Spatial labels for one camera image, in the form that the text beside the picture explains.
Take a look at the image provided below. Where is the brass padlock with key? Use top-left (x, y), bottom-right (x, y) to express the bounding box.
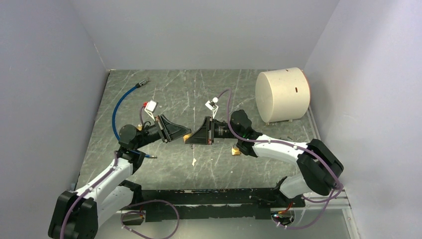
top-left (183, 133), bottom-right (192, 142)

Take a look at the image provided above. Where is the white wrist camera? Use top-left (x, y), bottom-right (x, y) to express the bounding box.
top-left (144, 100), bottom-right (158, 120)
top-left (205, 97), bottom-right (219, 119)

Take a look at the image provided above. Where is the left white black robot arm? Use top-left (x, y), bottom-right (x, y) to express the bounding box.
top-left (48, 115), bottom-right (191, 239)

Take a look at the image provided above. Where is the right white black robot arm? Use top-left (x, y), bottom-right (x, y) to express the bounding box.
top-left (184, 110), bottom-right (344, 207)

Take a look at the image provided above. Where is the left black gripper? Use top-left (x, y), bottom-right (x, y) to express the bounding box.
top-left (135, 115), bottom-right (191, 149)

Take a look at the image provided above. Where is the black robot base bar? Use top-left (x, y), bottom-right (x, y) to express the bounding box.
top-left (124, 188), bottom-right (306, 222)

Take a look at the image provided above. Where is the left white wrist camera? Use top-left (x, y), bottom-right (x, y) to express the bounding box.
top-left (144, 100), bottom-right (158, 120)

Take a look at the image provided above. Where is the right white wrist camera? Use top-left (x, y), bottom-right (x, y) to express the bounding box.
top-left (205, 97), bottom-right (219, 119)

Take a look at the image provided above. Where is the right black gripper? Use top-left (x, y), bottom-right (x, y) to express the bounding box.
top-left (186, 116), bottom-right (242, 144)

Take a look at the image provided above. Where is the blue cable with connectors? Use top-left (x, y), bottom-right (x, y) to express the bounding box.
top-left (111, 78), bottom-right (158, 160)

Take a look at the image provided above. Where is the cream cylindrical container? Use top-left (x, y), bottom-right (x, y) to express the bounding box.
top-left (255, 67), bottom-right (311, 123)

